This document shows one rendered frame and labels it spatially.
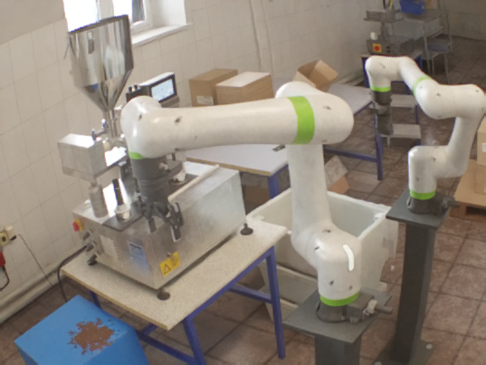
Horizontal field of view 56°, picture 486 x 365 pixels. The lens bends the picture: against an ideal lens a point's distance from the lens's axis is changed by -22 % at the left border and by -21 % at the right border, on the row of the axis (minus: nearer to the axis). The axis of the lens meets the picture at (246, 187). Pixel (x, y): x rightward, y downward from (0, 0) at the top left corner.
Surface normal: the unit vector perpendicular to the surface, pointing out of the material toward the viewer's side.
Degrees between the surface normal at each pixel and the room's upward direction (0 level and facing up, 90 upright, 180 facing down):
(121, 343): 90
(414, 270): 90
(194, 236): 90
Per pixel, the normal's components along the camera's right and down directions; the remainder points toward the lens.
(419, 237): -0.61, 0.42
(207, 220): 0.80, 0.16
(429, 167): -0.05, 0.42
